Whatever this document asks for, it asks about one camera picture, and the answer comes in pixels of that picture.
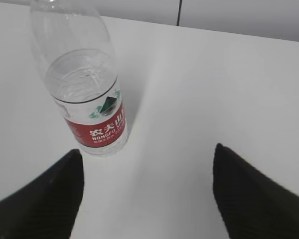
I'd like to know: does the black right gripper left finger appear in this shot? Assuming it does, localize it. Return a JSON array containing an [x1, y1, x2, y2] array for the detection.
[[0, 149, 84, 239]]

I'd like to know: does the clear plastic water bottle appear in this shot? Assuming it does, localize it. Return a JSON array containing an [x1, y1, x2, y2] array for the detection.
[[29, 0, 128, 156]]

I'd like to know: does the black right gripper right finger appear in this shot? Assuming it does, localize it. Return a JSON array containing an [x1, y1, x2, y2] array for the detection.
[[212, 143, 299, 239]]

